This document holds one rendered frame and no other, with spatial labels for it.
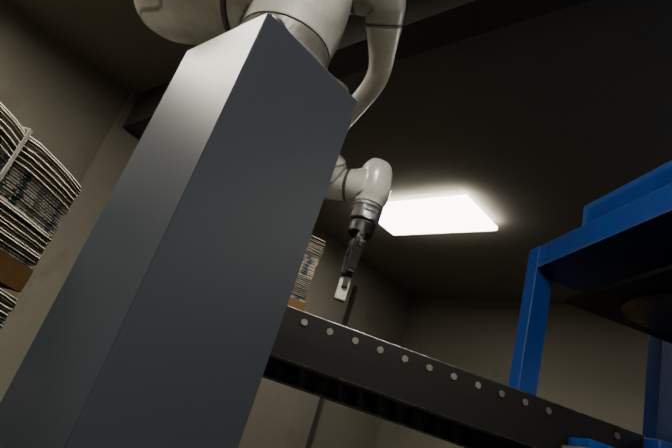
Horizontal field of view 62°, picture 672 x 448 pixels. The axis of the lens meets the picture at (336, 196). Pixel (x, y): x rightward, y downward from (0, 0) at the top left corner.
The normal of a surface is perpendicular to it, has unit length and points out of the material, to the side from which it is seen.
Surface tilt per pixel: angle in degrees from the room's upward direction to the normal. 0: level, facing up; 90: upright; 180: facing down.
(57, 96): 90
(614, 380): 90
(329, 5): 90
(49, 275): 90
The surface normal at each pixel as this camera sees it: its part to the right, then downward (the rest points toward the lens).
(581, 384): -0.62, -0.50
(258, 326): 0.73, -0.08
